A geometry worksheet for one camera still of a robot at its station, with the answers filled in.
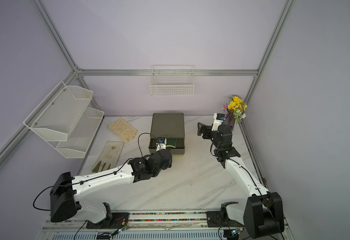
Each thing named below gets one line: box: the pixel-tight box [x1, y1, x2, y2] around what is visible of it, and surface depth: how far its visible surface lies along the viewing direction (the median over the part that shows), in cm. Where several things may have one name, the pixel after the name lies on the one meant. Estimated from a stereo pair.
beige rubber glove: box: [107, 117, 138, 144], surface depth 113 cm
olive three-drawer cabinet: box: [148, 112, 185, 155], surface depth 87 cm
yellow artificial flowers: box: [222, 94, 248, 124], surface depth 94 cm
